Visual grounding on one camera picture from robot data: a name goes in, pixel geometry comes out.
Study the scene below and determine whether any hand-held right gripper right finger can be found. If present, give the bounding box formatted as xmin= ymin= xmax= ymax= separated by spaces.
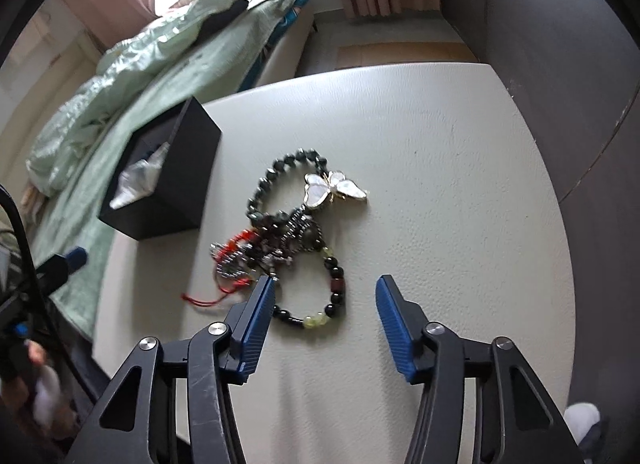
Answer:
xmin=375 ymin=274 xmax=582 ymax=464

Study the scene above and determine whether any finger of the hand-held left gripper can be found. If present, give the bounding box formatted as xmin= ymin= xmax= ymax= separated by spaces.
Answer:
xmin=50 ymin=246 xmax=87 ymax=285

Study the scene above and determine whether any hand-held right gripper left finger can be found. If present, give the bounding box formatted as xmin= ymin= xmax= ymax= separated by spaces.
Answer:
xmin=70 ymin=275 xmax=277 ymax=464

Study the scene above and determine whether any multicolour bead bracelet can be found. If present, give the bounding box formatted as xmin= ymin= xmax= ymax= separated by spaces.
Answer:
xmin=272 ymin=239 xmax=349 ymax=331

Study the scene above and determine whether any person's left hand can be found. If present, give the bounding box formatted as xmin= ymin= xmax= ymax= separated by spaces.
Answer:
xmin=0 ymin=339 xmax=81 ymax=445

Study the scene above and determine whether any clear plastic wrap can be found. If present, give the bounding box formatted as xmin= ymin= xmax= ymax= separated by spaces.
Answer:
xmin=108 ymin=141 xmax=174 ymax=210

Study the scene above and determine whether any black tissue box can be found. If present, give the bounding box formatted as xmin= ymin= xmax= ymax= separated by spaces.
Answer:
xmin=98 ymin=98 xmax=223 ymax=241

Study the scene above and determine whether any white butterfly pendant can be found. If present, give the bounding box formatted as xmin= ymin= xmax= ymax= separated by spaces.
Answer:
xmin=303 ymin=170 xmax=370 ymax=209

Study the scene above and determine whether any person's white-socked foot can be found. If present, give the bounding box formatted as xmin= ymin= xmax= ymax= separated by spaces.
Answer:
xmin=563 ymin=403 xmax=602 ymax=446

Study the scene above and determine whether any black garment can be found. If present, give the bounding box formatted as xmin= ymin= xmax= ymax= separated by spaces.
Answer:
xmin=197 ymin=0 xmax=252 ymax=42

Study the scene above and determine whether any dark grey wardrobe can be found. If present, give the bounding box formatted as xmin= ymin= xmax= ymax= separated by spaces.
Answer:
xmin=440 ymin=0 xmax=640 ymax=205

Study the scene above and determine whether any black cable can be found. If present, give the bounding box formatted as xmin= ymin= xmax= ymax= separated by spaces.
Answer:
xmin=0 ymin=186 xmax=38 ymax=305

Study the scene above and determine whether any red cord bracelet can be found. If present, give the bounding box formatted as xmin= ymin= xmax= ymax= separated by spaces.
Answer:
xmin=182 ymin=228 xmax=263 ymax=307

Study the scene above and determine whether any silver chain necklace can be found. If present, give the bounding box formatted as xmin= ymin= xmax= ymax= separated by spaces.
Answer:
xmin=210 ymin=208 xmax=327 ymax=287

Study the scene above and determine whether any dark green bead bracelet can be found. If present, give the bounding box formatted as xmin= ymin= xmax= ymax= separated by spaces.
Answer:
xmin=247 ymin=148 xmax=333 ymax=225

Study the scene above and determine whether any white bed frame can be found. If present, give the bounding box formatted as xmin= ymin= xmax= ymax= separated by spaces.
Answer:
xmin=244 ymin=8 xmax=317 ymax=90

